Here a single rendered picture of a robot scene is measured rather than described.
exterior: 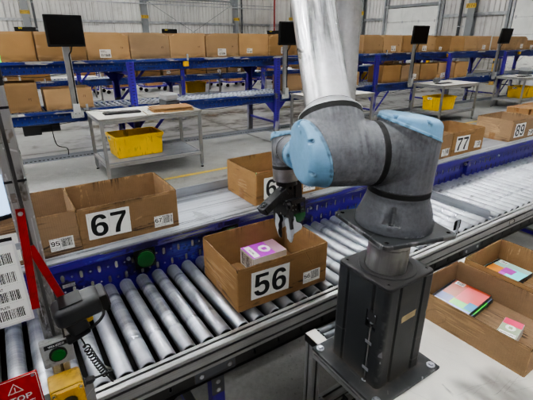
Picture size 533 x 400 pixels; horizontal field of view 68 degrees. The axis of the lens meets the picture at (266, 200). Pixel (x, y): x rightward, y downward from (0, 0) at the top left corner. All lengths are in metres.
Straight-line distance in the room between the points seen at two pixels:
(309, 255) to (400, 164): 0.68
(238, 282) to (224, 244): 0.30
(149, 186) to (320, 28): 1.23
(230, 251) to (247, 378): 0.83
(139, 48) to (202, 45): 0.98
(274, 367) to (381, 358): 1.23
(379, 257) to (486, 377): 0.50
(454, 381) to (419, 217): 0.53
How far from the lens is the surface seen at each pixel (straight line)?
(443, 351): 1.39
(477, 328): 1.41
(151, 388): 1.31
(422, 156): 0.93
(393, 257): 1.04
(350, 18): 1.22
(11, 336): 1.56
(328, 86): 0.92
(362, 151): 0.86
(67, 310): 1.00
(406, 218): 0.96
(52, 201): 1.89
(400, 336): 1.15
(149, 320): 1.45
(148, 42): 6.32
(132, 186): 1.94
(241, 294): 1.39
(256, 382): 2.24
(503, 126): 3.69
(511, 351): 1.39
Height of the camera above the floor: 1.63
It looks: 22 degrees down
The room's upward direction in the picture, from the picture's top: straight up
